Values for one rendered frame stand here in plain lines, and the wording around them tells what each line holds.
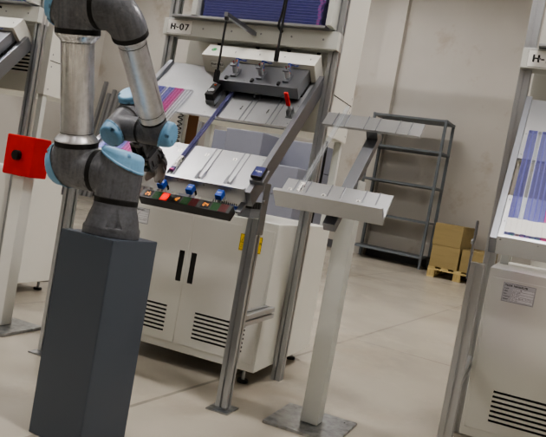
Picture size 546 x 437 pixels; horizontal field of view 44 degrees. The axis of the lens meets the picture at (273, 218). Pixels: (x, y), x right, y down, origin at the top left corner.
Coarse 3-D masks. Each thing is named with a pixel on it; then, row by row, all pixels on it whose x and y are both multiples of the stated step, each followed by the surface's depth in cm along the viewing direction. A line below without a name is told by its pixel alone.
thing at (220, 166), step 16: (176, 144) 247; (192, 160) 239; (208, 160) 237; (224, 160) 236; (240, 160) 235; (256, 160) 234; (192, 176) 232; (208, 176) 231; (224, 176) 230; (240, 176) 229
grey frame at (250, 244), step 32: (192, 32) 284; (288, 32) 269; (320, 32) 264; (320, 128) 267; (320, 160) 268; (64, 192) 249; (64, 224) 249; (256, 224) 221; (256, 256) 224; (288, 288) 270; (288, 320) 269; (224, 352) 224; (224, 384) 225
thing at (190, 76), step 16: (176, 64) 290; (192, 64) 288; (160, 80) 282; (176, 80) 280; (192, 80) 279; (208, 80) 277; (192, 96) 270; (224, 96) 267; (240, 96) 265; (272, 96) 262; (304, 96) 260; (192, 112) 261; (208, 112) 260; (224, 112) 259; (240, 112) 257; (256, 112) 256; (272, 112) 255
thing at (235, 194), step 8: (144, 176) 236; (168, 176) 231; (176, 176) 230; (184, 176) 229; (144, 184) 239; (152, 184) 237; (168, 184) 234; (176, 184) 232; (184, 184) 230; (192, 184) 229; (200, 184) 227; (208, 184) 225; (216, 184) 224; (224, 184) 224; (184, 192) 233; (200, 192) 230; (208, 192) 228; (232, 192) 224; (240, 192) 222; (224, 200) 229; (232, 200) 226; (240, 200) 225
